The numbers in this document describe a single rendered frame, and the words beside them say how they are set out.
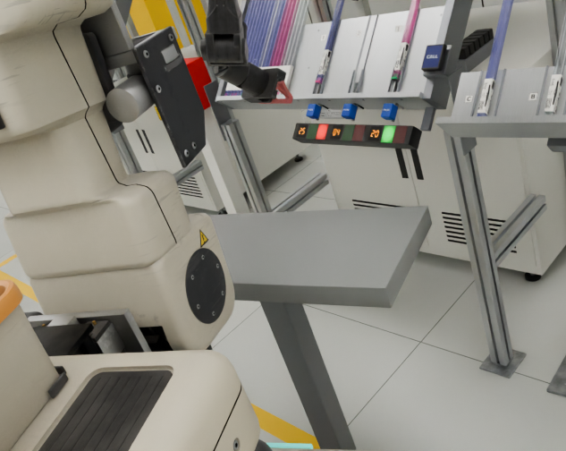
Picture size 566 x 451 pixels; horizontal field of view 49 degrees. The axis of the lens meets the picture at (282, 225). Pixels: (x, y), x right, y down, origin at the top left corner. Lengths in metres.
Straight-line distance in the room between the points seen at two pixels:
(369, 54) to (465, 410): 0.85
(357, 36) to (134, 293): 0.88
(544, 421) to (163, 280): 1.00
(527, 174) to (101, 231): 1.15
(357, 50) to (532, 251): 0.73
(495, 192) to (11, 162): 1.26
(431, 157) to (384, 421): 0.71
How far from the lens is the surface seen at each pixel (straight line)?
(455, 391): 1.62
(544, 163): 1.74
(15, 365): 0.61
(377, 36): 1.44
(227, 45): 1.22
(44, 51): 0.74
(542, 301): 1.84
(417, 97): 1.28
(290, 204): 1.97
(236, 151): 1.82
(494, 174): 1.70
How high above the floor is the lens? 1.15
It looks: 27 degrees down
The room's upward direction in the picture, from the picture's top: 20 degrees counter-clockwise
